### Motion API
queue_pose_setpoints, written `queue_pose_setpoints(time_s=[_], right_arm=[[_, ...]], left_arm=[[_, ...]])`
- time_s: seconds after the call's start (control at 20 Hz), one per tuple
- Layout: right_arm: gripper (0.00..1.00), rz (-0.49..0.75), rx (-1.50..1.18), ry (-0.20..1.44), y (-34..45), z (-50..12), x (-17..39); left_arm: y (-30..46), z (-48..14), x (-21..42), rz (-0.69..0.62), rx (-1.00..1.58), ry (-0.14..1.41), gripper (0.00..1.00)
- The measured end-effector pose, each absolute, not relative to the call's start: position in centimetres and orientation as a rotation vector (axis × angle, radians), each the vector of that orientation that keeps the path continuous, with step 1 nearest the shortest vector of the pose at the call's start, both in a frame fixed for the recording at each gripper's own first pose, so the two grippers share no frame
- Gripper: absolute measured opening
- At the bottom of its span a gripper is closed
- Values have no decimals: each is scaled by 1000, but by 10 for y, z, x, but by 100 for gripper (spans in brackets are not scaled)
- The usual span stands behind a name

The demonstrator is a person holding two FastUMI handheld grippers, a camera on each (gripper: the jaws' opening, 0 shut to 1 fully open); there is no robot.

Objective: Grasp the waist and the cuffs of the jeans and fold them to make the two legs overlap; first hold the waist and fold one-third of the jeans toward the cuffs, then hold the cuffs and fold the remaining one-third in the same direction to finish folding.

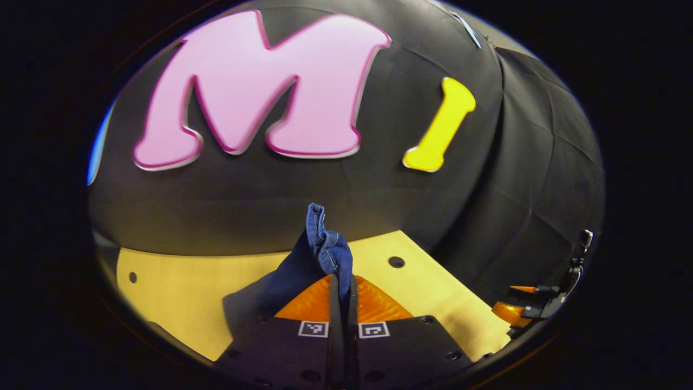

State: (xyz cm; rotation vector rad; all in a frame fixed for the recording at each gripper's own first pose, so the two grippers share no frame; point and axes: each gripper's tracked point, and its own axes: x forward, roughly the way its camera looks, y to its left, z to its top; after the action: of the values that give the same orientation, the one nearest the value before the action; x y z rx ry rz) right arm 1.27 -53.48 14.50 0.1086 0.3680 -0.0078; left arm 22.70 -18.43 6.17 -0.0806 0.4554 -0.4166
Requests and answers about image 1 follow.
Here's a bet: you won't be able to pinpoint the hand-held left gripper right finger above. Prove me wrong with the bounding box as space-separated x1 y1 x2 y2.
343 274 475 390

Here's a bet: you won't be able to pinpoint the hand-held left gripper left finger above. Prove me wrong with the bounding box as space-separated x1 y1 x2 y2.
214 272 344 390

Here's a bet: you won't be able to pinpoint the blue denim jeans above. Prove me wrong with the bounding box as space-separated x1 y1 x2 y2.
222 203 355 339

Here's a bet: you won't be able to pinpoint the black backdrop cloth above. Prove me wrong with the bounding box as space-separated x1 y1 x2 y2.
87 0 606 309

